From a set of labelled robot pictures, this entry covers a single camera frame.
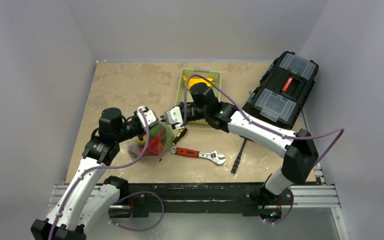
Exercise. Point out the green bell pepper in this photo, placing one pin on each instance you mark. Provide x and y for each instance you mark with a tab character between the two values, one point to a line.
161	132

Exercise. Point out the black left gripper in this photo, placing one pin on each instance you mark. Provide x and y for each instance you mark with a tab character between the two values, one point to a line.
135	116

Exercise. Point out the light green plastic basket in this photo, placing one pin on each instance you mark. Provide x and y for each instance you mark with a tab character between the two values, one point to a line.
214	76

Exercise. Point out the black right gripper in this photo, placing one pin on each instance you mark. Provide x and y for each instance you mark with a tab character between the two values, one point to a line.
181	112

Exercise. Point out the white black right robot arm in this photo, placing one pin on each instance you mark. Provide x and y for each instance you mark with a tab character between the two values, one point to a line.
297	149

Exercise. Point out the red chili pepper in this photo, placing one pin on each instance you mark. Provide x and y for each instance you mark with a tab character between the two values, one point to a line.
154	147

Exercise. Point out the yellow banana bunch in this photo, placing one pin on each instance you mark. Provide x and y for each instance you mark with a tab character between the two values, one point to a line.
196	80

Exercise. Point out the black hammer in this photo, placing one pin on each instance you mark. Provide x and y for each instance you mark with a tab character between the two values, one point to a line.
238	157

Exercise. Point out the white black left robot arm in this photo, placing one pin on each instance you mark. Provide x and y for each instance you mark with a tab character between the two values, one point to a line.
86	175

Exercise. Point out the black plastic toolbox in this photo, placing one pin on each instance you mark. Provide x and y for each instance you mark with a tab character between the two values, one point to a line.
283	90

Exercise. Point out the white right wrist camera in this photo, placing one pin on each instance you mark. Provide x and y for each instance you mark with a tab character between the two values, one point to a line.
174	118

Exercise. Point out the clear dotted zip top bag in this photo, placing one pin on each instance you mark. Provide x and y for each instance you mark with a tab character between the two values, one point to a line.
134	149

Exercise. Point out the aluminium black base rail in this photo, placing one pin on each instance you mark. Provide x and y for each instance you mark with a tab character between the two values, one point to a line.
141	199

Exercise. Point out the red handled adjustable wrench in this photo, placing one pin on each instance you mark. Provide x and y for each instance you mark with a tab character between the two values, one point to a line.
215	157

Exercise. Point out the yellow black screwdriver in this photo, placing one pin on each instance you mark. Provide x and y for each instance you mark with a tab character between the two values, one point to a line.
181	133

